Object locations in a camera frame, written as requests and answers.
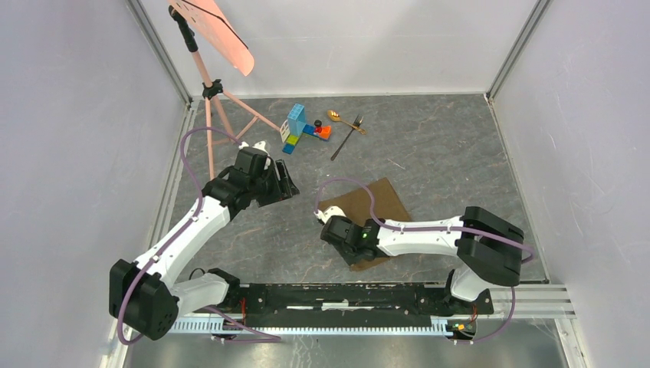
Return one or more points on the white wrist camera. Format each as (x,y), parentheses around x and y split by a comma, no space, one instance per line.
(261,146)
(323,216)

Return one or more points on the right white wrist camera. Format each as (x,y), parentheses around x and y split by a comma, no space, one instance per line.
(323,216)

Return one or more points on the colourful toy block structure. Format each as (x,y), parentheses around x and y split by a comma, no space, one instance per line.
(296,125)

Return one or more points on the brown cloth napkin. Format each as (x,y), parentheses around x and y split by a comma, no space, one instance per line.
(355,204)

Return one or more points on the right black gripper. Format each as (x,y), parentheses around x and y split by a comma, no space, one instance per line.
(350,259)

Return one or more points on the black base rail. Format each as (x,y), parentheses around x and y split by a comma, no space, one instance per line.
(349,304)

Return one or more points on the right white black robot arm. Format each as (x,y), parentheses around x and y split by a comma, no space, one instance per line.
(491,250)

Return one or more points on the white slotted cable duct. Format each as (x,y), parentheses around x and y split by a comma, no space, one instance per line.
(216,325)

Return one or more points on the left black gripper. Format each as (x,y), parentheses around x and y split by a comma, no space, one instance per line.
(285,188)

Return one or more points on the black fork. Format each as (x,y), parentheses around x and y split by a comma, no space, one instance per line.
(348,137)

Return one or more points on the gold spoon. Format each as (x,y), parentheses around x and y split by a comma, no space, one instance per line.
(335,117)

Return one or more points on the pink music stand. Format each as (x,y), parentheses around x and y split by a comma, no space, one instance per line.
(212,41)

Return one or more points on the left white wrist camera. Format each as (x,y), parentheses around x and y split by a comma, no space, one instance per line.
(261,146)

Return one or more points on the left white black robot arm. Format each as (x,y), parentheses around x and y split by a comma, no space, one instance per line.
(146,295)

